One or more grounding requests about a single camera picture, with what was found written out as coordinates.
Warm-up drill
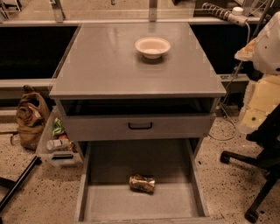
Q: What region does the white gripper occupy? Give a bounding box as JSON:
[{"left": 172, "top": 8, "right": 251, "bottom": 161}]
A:
[{"left": 234, "top": 38, "right": 280, "bottom": 133}]

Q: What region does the crushed orange soda can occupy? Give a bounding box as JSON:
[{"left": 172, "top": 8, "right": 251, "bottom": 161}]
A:
[{"left": 129, "top": 174, "right": 155, "bottom": 193}]

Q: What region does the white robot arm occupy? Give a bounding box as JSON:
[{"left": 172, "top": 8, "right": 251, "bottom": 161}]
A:
[{"left": 234, "top": 11, "right": 280, "bottom": 134}]

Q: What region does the grey top drawer front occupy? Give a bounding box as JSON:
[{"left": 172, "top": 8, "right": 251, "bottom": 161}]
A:
[{"left": 62, "top": 113, "right": 215, "bottom": 141}]

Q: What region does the grey drawer cabinet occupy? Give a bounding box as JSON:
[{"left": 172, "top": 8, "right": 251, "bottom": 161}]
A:
[{"left": 50, "top": 22, "right": 225, "bottom": 161}]

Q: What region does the open grey middle drawer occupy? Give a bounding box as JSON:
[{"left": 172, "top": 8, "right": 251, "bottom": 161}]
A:
[{"left": 74, "top": 139, "right": 223, "bottom": 224}]

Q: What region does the white can in bin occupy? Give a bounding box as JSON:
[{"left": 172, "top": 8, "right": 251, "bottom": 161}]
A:
[{"left": 46, "top": 138, "right": 70, "bottom": 151}]

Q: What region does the black office chair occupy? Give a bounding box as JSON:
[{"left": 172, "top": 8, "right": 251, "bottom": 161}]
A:
[{"left": 220, "top": 105, "right": 280, "bottom": 223}]

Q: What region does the white paper bowl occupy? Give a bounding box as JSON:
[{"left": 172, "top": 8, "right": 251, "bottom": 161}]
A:
[{"left": 135, "top": 37, "right": 171, "bottom": 60}]

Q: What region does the green snack packet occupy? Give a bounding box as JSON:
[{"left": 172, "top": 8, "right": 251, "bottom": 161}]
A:
[{"left": 52, "top": 117, "right": 65, "bottom": 137}]

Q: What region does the clear plastic storage bin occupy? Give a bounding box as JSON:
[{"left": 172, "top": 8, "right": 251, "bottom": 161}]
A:
[{"left": 36, "top": 107, "right": 83, "bottom": 167}]

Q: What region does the black metal bar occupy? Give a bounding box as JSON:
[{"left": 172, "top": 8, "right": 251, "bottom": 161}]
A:
[{"left": 0, "top": 156, "right": 42, "bottom": 213}]

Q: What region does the grey cable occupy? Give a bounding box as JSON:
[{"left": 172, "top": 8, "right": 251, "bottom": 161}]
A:
[{"left": 207, "top": 22, "right": 252, "bottom": 142}]

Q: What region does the black drawer handle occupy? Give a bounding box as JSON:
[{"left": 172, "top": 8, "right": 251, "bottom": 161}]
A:
[{"left": 128, "top": 122, "right": 153, "bottom": 130}]

